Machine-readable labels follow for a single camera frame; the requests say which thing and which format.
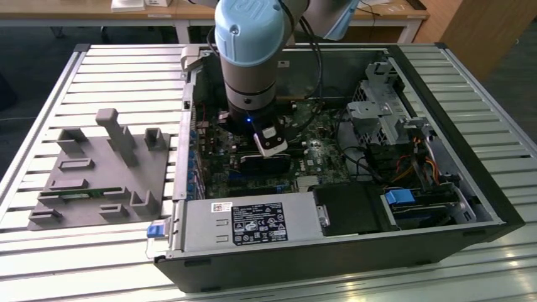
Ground grey power supply unit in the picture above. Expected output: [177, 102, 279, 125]
[166, 192, 331, 254]

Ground black RAM slot white clips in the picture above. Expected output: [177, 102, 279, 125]
[241, 158, 291, 165]

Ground blue disk carrier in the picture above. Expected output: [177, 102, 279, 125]
[382, 187, 462, 230]

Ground wooden desk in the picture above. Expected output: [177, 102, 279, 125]
[0, 0, 431, 45]

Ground grey parts rack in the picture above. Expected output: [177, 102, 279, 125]
[25, 108, 173, 233]

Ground wooden cabinet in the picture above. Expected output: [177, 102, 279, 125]
[413, 0, 537, 81]

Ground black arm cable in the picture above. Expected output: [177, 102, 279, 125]
[271, 0, 327, 133]

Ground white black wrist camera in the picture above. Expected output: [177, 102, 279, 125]
[253, 125, 289, 157]

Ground orange yellow power wire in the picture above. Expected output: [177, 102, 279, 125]
[391, 157, 442, 186]

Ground silver finned heatsink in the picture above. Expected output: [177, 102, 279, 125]
[294, 175, 321, 190]

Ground blue case latch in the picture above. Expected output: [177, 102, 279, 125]
[145, 220, 169, 239]

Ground green RAM stick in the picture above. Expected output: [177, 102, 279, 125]
[61, 187, 126, 199]

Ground green motherboard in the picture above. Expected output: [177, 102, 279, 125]
[190, 100, 357, 202]

